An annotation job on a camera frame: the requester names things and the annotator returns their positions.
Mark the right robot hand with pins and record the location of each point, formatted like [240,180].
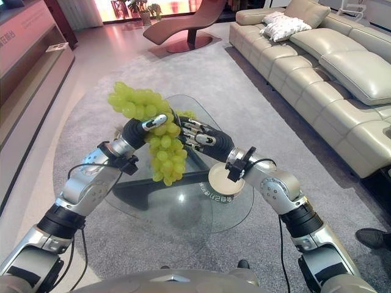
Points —
[210,141]

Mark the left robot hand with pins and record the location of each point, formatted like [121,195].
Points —
[134,130]

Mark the green grape bunch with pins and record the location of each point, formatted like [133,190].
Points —
[152,134]

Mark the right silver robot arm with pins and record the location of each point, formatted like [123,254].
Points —
[293,210]

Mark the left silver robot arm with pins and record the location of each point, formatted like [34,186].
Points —
[76,195]

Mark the beige round plate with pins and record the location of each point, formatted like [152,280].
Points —
[225,182]

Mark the grey area rug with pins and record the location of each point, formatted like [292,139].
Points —
[171,146]

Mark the glass coffee table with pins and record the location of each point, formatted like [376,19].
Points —
[171,183]

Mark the brown chaise lounge chair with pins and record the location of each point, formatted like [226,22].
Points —
[189,27]

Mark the pink display counter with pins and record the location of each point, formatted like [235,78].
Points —
[27,76]

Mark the potted green plant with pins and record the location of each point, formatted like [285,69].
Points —
[146,10]

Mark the dark robot foot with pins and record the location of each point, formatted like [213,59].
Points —
[243,264]

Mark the beige leather sofa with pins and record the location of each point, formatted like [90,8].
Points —
[323,76]

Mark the white patterned pillow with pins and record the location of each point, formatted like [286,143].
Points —
[285,26]

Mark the silver robot torso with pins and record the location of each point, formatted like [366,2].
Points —
[171,282]

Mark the person's black shoe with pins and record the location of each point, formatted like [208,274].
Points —
[374,238]

